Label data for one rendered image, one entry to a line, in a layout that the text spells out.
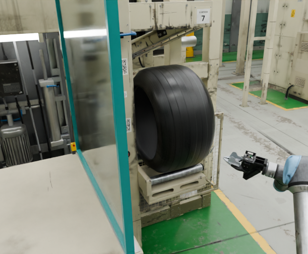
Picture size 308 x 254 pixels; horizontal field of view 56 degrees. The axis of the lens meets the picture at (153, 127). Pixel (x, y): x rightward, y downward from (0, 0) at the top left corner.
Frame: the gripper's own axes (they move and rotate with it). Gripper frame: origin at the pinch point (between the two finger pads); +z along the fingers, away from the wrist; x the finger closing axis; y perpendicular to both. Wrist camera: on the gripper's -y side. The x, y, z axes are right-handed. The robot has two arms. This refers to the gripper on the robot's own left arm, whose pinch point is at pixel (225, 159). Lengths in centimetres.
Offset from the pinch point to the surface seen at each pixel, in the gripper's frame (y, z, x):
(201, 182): -19.0, 9.8, 5.4
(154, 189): -11.3, 30.5, 24.9
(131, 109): 28, 47, 11
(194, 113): 28.7, 17.5, 3.3
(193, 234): -114, 14, -9
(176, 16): 50, 47, -47
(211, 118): 23.8, 10.4, -1.7
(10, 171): 44, 60, 70
